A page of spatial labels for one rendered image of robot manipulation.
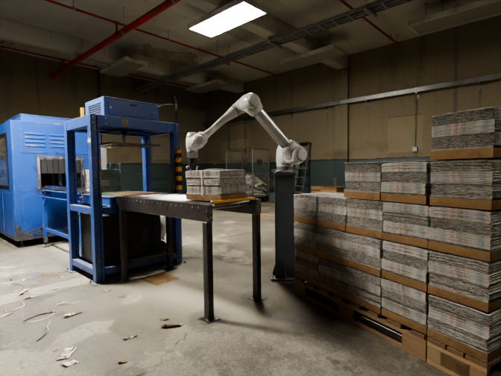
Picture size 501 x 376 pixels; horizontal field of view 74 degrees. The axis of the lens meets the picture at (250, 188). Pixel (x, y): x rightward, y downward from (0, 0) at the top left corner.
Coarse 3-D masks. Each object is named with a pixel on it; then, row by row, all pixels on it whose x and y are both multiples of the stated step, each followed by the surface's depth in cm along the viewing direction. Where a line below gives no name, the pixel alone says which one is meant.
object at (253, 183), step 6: (228, 150) 1096; (252, 150) 1008; (252, 156) 1009; (258, 156) 1030; (252, 162) 1010; (258, 162) 1028; (252, 168) 1011; (246, 174) 1061; (252, 174) 1012; (246, 180) 1047; (252, 180) 1014; (258, 180) 1052; (264, 180) 1052; (252, 186) 1014; (258, 186) 1037; (246, 192) 1043; (252, 192) 1016; (258, 192) 1041; (264, 192) 1076
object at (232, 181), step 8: (208, 176) 240; (216, 176) 235; (224, 176) 237; (232, 176) 244; (240, 176) 250; (208, 184) 241; (216, 184) 235; (224, 184) 236; (232, 184) 242; (240, 184) 249; (208, 192) 242; (216, 192) 236; (224, 192) 236; (232, 192) 242; (240, 192) 250
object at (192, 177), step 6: (186, 174) 255; (192, 174) 251; (198, 174) 246; (186, 180) 256; (192, 180) 252; (198, 180) 247; (192, 186) 252; (198, 186) 248; (186, 192) 257; (192, 192) 252; (198, 192) 248
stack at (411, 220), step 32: (320, 192) 280; (352, 224) 217; (384, 224) 195; (416, 224) 177; (352, 256) 218; (384, 256) 196; (416, 256) 178; (320, 288) 247; (352, 288) 219; (384, 288) 197; (352, 320) 220; (384, 320) 198; (416, 320) 179; (416, 352) 179
